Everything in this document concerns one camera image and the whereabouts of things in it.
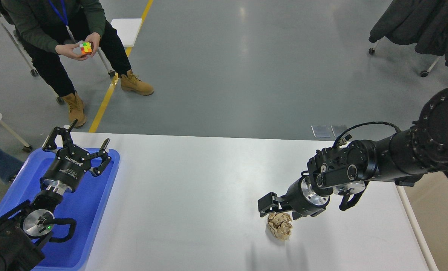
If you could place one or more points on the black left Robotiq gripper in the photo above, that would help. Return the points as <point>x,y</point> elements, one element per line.
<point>68,168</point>

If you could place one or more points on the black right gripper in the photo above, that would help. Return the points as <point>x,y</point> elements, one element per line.
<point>300,199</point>

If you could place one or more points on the brown paper ball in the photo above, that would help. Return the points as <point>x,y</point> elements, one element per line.
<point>280,225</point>

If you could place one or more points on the colourful Rubik's cube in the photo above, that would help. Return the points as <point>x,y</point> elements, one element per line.
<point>86,48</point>

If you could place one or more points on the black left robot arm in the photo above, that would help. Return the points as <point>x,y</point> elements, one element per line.
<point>50,216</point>

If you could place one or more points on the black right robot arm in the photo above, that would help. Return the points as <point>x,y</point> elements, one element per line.
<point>347,167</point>

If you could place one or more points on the person's right hand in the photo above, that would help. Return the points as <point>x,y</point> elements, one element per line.
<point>67,51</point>

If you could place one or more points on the person's left hand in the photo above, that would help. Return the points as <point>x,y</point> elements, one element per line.
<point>94,38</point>

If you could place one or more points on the blue plastic tray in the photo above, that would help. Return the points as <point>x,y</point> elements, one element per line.
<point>86,206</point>

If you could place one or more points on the tan right boot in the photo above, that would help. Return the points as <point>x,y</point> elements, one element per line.
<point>75,109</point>

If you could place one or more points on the tan boot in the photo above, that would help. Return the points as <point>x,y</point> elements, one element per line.
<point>75,109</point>
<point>131,82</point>

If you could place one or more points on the left metal floor plate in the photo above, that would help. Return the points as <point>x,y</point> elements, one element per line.
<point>321,131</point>

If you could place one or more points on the metal floor plate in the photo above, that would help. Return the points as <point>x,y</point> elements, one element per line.
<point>338,129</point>
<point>321,131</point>

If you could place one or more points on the tan left boot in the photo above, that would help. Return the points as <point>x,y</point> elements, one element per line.
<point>131,82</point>

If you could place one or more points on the right metal floor plate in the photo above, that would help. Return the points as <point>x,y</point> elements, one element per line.
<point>338,129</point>

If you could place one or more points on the person in green sweater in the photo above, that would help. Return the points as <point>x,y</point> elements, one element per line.
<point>44,24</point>

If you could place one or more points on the white foam board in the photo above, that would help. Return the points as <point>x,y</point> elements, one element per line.
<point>127,30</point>

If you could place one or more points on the beige plastic bin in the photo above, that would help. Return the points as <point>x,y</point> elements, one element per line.
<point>426,204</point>

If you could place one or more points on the grey office chair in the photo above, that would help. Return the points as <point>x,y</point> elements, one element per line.
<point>15,40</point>

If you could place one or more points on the black coat on chair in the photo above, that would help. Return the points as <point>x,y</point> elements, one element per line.
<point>423,23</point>

